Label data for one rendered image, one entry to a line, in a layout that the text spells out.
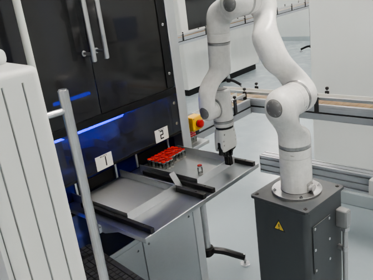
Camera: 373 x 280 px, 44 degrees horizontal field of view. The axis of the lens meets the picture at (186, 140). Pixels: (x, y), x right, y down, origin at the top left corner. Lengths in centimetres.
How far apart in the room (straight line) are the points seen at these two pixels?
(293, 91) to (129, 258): 105
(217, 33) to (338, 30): 150
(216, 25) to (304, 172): 64
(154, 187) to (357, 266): 144
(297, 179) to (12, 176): 106
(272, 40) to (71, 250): 97
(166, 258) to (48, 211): 128
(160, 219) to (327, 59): 193
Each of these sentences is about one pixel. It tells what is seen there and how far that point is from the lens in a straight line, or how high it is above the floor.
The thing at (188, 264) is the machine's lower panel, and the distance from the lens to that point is 248.
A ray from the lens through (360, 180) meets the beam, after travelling 272.
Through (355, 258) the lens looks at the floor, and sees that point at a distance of 298.
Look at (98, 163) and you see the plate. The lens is 189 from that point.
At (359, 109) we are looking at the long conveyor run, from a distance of 255.
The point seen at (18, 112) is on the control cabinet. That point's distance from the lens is 104.
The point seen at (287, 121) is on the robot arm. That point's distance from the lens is 162.
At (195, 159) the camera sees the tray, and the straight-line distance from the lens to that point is 215.
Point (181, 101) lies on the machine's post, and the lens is 219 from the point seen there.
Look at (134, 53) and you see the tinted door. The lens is 198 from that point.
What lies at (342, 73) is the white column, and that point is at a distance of 322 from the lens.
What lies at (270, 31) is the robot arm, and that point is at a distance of 167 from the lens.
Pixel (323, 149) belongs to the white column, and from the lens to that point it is 345.
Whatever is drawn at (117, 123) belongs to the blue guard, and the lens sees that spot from 193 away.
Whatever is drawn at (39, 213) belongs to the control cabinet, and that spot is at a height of 122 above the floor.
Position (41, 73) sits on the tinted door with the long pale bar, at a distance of 172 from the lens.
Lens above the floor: 169
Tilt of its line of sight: 20 degrees down
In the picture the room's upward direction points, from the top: 8 degrees counter-clockwise
